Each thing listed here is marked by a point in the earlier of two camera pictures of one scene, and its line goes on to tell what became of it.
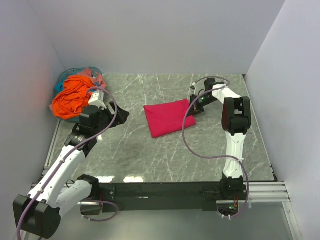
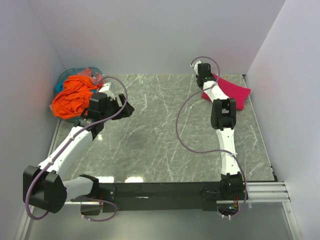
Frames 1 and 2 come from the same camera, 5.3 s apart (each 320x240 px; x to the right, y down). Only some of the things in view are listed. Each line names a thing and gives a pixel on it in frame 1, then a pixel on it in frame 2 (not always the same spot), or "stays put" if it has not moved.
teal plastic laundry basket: (71, 72) stays put
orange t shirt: (75, 95) stays put
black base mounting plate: (116, 196) stays put
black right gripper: (194, 108) to (211, 75)
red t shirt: (168, 117) to (232, 90)
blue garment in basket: (59, 86) stays put
